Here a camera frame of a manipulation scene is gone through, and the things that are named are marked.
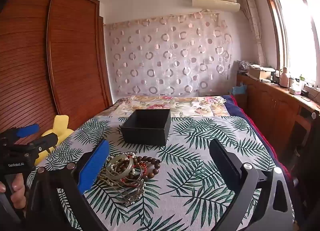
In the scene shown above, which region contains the leaf print bedspread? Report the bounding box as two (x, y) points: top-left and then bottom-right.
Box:
(26, 116), (295, 231)

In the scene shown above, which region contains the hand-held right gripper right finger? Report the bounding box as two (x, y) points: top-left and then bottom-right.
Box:
(209, 139), (295, 231)

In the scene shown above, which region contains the tied patterned window curtain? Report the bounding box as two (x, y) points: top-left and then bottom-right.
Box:
(239, 0), (267, 65)

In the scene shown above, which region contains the sheer circle pattern curtain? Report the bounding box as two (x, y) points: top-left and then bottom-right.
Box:
(104, 12), (234, 99)

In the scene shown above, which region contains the yellow plush toy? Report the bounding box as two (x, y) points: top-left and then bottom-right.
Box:
(34, 114), (75, 166)

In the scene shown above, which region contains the pale green jade bangle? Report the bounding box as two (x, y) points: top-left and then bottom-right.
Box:
(105, 156), (135, 178)

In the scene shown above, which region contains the brown wooden wardrobe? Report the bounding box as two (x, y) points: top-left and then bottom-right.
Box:
(0, 0), (113, 146)

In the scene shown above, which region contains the pink kettle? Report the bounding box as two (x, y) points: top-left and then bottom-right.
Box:
(279, 67), (290, 88)

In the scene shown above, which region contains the brown wooden bead bracelet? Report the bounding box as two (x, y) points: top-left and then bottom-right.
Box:
(135, 155), (162, 180)

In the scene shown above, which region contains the white tissue box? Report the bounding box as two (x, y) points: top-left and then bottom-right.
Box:
(289, 82), (304, 95)

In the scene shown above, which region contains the blue plastic bag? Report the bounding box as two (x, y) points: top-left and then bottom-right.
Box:
(229, 82), (248, 96)

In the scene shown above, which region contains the navy blanket with red edge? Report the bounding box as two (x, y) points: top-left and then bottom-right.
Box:
(225, 94), (294, 181)

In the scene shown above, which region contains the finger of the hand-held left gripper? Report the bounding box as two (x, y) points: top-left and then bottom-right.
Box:
(0, 124), (40, 146)
(24, 133), (59, 162)

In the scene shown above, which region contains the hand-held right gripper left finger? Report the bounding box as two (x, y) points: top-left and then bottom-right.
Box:
(25, 139), (110, 231)

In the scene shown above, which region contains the patterned cloth bundle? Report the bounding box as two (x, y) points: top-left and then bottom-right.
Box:
(236, 60), (253, 74)

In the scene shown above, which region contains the pile of bracelets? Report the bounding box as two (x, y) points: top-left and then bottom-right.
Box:
(99, 152), (160, 206)

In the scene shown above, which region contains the window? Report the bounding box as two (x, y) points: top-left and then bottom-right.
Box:
(261, 0), (320, 89)

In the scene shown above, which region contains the long wooden cabinet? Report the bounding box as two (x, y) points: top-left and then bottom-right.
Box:
(235, 73), (320, 171)

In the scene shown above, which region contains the black square box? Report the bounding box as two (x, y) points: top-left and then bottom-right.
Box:
(119, 108), (172, 146)

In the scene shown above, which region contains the person's left hand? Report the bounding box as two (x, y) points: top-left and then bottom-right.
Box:
(0, 172), (27, 212)

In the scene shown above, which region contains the open cardboard box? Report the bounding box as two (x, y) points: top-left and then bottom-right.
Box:
(247, 64), (275, 81)

